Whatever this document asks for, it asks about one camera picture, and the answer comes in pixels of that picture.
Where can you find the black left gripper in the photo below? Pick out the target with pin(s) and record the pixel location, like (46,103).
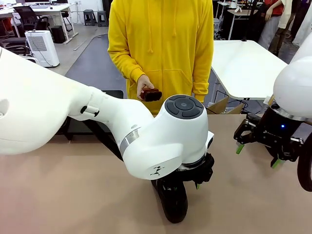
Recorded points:
(204,170)

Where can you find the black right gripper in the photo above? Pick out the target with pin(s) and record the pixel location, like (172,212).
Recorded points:
(275,131)

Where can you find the brown shoe brush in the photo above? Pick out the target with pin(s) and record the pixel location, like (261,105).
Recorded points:
(152,94)

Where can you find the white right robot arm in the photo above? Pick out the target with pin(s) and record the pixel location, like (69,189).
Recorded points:
(295,83)

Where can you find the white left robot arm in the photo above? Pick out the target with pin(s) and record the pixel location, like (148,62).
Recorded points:
(73,109)

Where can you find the person's left forearm yellow sleeve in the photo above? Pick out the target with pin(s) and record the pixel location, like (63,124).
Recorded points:
(202,73)

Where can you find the person's right forearm yellow sleeve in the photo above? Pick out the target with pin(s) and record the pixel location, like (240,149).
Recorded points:
(124,65)

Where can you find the person's right hand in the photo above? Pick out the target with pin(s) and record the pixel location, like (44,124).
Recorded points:
(142,83)

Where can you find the brown cardboard box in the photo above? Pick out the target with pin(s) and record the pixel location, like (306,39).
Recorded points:
(219,104)

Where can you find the black hanging coat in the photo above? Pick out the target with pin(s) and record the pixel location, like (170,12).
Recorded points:
(254,25)

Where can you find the cream hanging jacket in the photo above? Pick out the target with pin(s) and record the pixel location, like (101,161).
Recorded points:
(287,14)

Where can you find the wooden top desk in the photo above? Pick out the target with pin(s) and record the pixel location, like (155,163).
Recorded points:
(241,12)

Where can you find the mannequin with red shirt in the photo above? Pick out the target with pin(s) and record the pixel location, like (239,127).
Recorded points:
(278,8)

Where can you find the person in yellow hoodie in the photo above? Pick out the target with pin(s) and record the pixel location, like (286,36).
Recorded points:
(161,36)

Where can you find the grey plastic stool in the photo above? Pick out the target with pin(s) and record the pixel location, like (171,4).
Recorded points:
(89,14)
(102,17)

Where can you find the white air purifier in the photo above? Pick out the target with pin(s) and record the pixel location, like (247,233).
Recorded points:
(42,48)

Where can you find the black computer tower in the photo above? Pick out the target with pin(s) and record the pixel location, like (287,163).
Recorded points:
(58,34)

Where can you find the white office desk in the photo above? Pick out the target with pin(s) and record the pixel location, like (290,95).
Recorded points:
(48,8)

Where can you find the black mesh office chair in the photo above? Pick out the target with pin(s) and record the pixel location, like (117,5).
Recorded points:
(26,17)

